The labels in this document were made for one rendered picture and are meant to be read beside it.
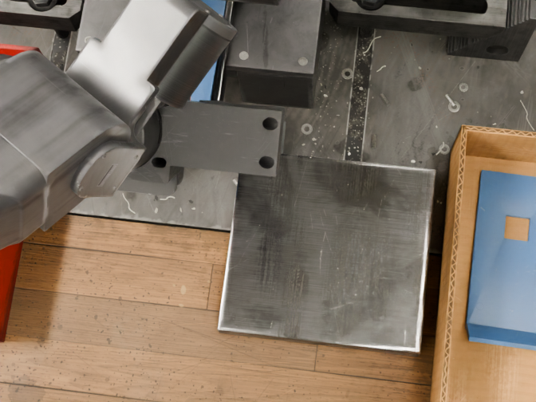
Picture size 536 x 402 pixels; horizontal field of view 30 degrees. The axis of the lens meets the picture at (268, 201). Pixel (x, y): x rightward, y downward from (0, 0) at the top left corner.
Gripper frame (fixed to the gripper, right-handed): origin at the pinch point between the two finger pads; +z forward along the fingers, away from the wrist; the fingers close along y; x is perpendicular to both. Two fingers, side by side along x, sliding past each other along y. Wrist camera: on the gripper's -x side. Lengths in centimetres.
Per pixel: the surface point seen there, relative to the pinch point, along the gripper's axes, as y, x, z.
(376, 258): -11.2, -18.6, 5.1
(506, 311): -14.3, -29.9, 4.7
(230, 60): 4.2, -4.7, 5.2
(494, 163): -2.7, -28.1, 10.6
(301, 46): 5.8, -10.4, 5.9
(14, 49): 3.0, 14.3, 7.7
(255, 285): -14.3, -8.7, 3.7
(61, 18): 6.1, 10.4, 7.7
